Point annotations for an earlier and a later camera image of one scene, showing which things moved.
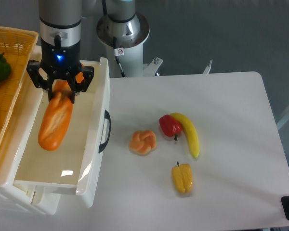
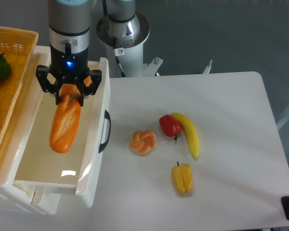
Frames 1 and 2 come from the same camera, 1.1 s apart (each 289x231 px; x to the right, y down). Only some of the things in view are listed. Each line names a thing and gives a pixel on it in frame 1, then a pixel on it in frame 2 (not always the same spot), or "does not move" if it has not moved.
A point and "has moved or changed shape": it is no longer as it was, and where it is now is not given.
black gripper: [60, 60] to [69, 68]
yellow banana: [190, 132] does not move
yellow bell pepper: [183, 176] does not move
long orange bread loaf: [58, 115] has moved or changed shape
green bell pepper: [0, 70] does not move
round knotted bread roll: [142, 142] does not move
